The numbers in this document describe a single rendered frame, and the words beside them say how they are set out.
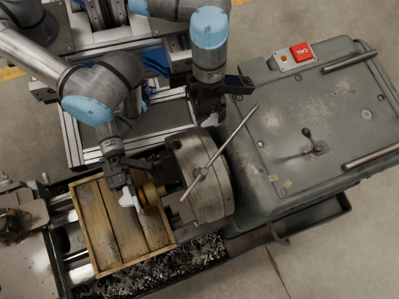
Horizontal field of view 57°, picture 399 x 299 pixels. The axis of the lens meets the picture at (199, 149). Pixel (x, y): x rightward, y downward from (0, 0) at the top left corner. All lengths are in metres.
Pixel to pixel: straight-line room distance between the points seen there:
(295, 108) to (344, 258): 1.48
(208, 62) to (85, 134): 1.56
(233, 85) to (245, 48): 1.90
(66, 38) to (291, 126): 0.81
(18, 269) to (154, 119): 1.21
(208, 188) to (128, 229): 0.43
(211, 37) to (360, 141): 0.64
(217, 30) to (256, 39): 2.12
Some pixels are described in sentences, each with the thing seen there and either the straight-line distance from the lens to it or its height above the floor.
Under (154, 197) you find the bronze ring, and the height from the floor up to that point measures 1.11.
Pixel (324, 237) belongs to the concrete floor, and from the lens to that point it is 2.45.
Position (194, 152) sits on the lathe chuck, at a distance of 1.08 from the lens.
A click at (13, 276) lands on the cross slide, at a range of 1.39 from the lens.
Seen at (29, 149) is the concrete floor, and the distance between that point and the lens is 2.55.
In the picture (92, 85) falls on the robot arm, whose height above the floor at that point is 1.43.
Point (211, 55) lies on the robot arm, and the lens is 0.75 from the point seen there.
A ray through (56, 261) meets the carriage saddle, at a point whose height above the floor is 0.93.
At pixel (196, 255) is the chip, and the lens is 1.66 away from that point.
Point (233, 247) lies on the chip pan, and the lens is 1.74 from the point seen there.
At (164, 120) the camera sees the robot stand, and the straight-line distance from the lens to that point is 2.22.
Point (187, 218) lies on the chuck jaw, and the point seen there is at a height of 1.11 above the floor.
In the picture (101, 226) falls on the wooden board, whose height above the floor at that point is 0.88.
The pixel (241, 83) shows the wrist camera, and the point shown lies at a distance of 0.90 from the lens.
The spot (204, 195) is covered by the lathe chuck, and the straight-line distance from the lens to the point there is 1.07.
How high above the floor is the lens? 2.26
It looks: 71 degrees down
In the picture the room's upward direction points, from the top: 12 degrees clockwise
